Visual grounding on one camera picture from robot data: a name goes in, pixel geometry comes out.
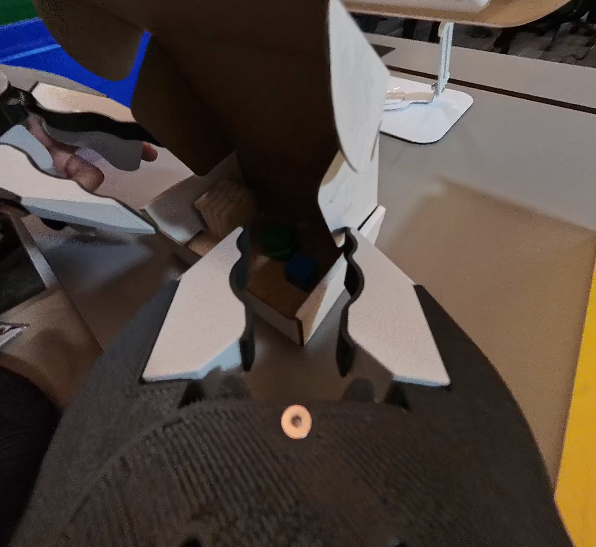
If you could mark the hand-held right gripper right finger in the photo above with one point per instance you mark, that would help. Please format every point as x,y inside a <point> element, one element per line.
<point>395,328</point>

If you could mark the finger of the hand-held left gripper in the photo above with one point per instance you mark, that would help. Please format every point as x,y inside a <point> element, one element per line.
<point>70,202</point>
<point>84,102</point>

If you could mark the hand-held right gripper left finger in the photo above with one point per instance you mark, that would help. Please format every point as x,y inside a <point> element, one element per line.
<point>195,328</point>

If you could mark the blue plastic bin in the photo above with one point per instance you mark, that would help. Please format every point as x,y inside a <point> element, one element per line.
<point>28,44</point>

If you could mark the blue cube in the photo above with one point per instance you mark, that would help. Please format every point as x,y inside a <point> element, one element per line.
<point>301,272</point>

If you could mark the green cube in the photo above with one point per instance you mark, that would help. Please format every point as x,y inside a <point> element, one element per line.
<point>277,239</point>

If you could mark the striped grain wooden cube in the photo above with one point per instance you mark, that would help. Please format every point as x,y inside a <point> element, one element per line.
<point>226,207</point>

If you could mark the white cardboard mailer box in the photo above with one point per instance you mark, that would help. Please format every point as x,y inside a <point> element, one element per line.
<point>233,90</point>

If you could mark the yellow plastic bin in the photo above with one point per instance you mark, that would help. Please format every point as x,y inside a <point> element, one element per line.
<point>579,416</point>

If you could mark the grey desk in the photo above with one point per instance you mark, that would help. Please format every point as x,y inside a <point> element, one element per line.
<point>489,230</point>

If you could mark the person's left hand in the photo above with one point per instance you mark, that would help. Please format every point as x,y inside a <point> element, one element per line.
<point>74,167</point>

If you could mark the printed photo card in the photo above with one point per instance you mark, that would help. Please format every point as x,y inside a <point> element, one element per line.
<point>9,332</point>

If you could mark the white document stand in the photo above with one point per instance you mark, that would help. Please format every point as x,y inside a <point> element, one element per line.
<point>428,118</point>

